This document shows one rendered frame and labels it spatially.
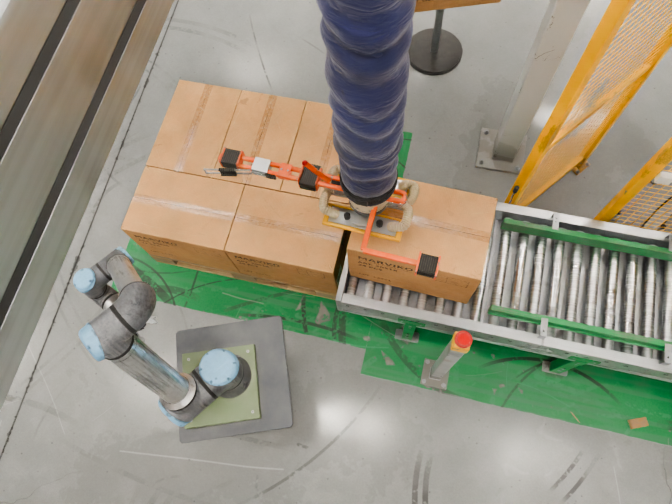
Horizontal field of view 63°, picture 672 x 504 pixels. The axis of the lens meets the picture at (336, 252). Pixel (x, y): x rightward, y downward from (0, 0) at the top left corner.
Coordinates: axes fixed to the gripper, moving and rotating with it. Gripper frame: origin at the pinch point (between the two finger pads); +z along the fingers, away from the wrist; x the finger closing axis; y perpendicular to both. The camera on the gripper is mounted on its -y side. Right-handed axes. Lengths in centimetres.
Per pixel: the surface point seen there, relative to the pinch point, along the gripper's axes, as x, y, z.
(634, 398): -52, 165, 191
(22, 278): -112, -151, 84
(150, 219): -9, 66, -71
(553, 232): -109, 123, 105
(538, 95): -165, 145, 60
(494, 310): -66, 96, 103
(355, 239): -67, 58, 37
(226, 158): -73, 27, -21
